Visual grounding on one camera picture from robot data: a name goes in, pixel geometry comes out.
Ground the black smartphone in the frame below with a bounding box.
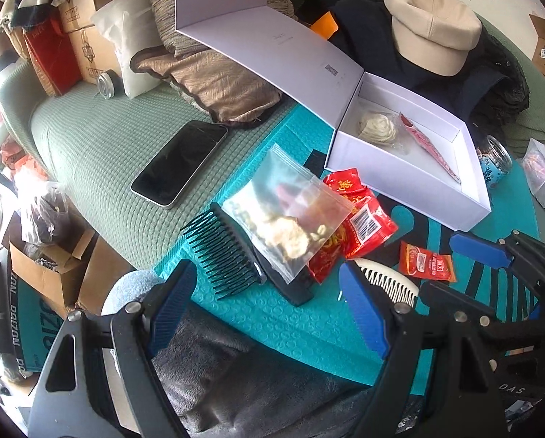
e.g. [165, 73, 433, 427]
[130, 120, 229, 210]

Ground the white cardboard gift box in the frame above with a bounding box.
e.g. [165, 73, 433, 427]
[174, 0, 492, 232]

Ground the grey fleece blanket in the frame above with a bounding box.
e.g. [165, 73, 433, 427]
[153, 303, 394, 438]

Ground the glass jar with blue label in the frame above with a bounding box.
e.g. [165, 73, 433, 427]
[477, 134, 516, 189]

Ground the black wide-tooth comb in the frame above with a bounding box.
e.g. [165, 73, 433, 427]
[179, 201, 314, 307]

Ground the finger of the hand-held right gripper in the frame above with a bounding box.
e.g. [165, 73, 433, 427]
[418, 280, 545, 362]
[449, 232, 545, 293]

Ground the brown striped cushion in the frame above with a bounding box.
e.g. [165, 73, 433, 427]
[142, 0, 296, 53]
[130, 41, 283, 129]

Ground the round metal tin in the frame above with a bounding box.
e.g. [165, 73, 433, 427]
[94, 69, 121, 100]

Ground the open brown cardboard box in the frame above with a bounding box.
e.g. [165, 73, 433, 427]
[7, 225, 133, 316]

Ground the clear zip bag of snacks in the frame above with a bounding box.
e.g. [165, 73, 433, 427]
[220, 143, 355, 283]

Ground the pink striped packet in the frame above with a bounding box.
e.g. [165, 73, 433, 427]
[397, 111, 463, 184]

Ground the small red sachet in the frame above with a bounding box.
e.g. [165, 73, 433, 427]
[399, 240, 457, 283]

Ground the clear bag with dark contents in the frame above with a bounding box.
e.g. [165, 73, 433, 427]
[19, 181, 80, 246]

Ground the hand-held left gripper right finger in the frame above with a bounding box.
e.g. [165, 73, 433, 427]
[339, 262, 519, 438]

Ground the beige cap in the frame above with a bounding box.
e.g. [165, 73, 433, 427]
[382, 0, 483, 78]

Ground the white plastic bag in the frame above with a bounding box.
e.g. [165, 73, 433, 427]
[91, 0, 165, 100]

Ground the large red snack packet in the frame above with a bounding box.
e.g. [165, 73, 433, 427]
[308, 168, 399, 284]

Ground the cream comb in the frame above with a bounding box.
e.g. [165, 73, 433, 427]
[351, 257, 422, 307]

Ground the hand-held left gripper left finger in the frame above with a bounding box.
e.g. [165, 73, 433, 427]
[26, 259, 198, 438]

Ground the navy blue garment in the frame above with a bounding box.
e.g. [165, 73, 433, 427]
[300, 0, 506, 119]

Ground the teal bubble mat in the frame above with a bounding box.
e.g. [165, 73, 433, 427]
[154, 105, 545, 395]

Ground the black jacket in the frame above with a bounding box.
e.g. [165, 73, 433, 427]
[468, 23, 531, 122]

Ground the green quilted sofa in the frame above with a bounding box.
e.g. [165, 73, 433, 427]
[0, 0, 545, 271]

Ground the red paper bag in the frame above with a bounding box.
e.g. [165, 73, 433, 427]
[23, 15, 82, 97]

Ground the light blue fluffy cloth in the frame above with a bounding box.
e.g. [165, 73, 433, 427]
[101, 269, 165, 316]

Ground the orange tag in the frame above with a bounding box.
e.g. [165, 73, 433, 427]
[311, 11, 337, 40]

